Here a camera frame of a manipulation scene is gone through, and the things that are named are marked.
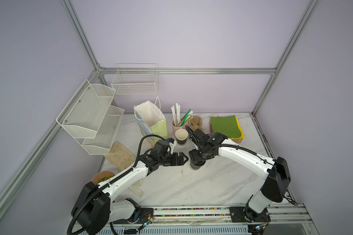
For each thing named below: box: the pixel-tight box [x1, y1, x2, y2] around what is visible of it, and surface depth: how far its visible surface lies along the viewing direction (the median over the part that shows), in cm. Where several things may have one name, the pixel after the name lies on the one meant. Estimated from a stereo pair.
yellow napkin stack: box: [231, 116, 246, 140], surface depth 106 cm
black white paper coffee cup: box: [189, 159, 206, 171], surface depth 80 cm
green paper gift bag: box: [133, 95, 169, 148], surface depth 90 cm
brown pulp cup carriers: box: [188, 115, 204, 133], surface depth 113 cm
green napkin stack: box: [210, 115, 242, 139], surface depth 109 cm
